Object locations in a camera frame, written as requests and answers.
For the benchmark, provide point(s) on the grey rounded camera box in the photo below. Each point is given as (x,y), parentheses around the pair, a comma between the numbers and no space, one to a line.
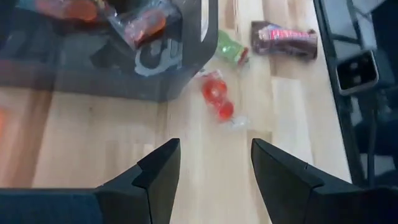
(357,73)

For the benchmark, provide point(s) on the clear-wrapped green hard candy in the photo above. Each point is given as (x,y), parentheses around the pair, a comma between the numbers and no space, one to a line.
(230,49)

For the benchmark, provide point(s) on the clear-wrapped red hard candy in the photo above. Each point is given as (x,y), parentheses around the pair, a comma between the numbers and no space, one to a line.
(71,9)
(216,93)

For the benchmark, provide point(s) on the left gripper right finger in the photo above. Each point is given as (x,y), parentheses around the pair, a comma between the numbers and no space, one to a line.
(311,202)

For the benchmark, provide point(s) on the grey translucent plastic bin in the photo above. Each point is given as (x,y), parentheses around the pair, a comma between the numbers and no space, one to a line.
(93,77)

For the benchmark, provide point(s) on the black aluminium table frame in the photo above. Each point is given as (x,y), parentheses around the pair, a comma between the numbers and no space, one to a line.
(346,124)

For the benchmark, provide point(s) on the orange snack packets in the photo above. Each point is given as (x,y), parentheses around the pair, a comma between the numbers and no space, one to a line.
(149,26)

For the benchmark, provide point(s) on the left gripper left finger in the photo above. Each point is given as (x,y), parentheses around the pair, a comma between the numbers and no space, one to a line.
(124,202)

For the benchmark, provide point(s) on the brown chocolate bar wrapper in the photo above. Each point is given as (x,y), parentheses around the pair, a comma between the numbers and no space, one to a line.
(283,40)

